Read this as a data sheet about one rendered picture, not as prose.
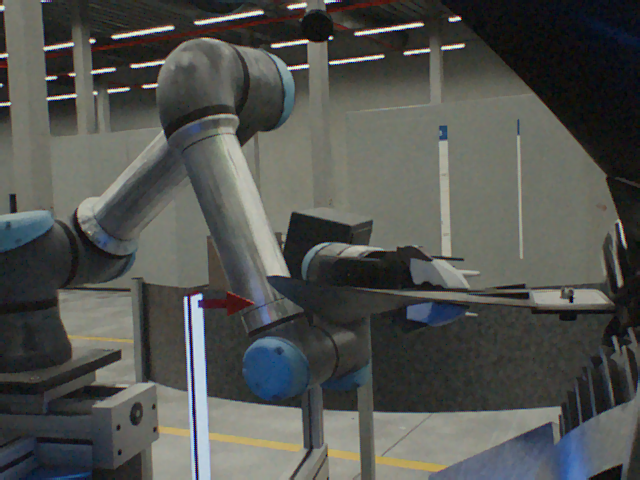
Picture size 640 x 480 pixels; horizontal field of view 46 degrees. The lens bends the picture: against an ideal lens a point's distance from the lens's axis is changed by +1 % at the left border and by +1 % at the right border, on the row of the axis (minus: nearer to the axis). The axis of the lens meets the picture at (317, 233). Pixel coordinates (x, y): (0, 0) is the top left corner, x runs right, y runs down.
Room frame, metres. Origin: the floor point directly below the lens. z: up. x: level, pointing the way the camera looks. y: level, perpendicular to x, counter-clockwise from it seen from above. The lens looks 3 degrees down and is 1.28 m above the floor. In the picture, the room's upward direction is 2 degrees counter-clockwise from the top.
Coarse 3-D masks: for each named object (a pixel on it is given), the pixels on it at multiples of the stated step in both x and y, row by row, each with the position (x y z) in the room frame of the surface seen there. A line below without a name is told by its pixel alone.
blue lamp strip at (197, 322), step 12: (192, 300) 0.72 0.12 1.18; (192, 324) 0.72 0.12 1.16; (204, 360) 0.74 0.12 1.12; (204, 372) 0.74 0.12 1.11; (204, 384) 0.74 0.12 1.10; (204, 396) 0.74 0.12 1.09; (204, 408) 0.74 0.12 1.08; (204, 420) 0.74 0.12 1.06; (204, 432) 0.73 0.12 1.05; (204, 444) 0.73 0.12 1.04; (204, 456) 0.73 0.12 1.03; (204, 468) 0.73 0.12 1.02
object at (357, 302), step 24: (288, 288) 0.67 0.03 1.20; (312, 288) 0.65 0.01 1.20; (336, 288) 0.62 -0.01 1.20; (360, 288) 0.62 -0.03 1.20; (408, 288) 0.70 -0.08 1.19; (432, 288) 0.69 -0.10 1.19; (504, 288) 0.70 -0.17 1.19; (528, 288) 0.69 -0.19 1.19; (312, 312) 0.79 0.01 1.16; (336, 312) 0.79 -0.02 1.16; (360, 312) 0.79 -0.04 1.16
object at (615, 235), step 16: (608, 240) 0.68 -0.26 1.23; (624, 240) 0.65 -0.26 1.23; (608, 256) 0.67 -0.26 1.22; (624, 256) 0.64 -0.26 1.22; (608, 272) 0.67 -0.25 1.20; (624, 272) 0.63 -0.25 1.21; (608, 288) 0.66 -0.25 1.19; (624, 288) 0.63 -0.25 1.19; (624, 304) 0.64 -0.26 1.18; (624, 320) 0.59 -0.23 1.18; (608, 336) 0.60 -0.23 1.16
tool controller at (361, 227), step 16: (320, 208) 1.49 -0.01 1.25; (304, 224) 1.30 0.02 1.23; (320, 224) 1.29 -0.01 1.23; (336, 224) 1.28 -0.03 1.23; (352, 224) 1.30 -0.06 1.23; (368, 224) 1.47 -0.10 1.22; (288, 240) 1.30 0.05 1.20; (304, 240) 1.30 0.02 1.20; (320, 240) 1.29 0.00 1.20; (336, 240) 1.28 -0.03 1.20; (352, 240) 1.30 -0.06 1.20; (368, 240) 1.50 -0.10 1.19; (288, 256) 1.30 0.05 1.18; (304, 256) 1.30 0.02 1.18
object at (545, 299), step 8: (536, 296) 0.68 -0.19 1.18; (544, 296) 0.67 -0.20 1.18; (552, 296) 0.67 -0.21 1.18; (576, 296) 0.67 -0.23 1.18; (584, 296) 0.67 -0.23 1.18; (592, 296) 0.66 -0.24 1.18; (600, 296) 0.66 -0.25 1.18; (536, 304) 0.63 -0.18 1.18; (544, 304) 0.62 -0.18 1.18; (552, 304) 0.62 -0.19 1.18; (560, 304) 0.62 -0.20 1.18; (568, 304) 0.62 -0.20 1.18; (576, 304) 0.62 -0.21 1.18; (584, 304) 0.62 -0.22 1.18; (592, 304) 0.61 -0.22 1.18; (600, 304) 0.61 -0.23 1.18; (608, 304) 0.61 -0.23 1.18
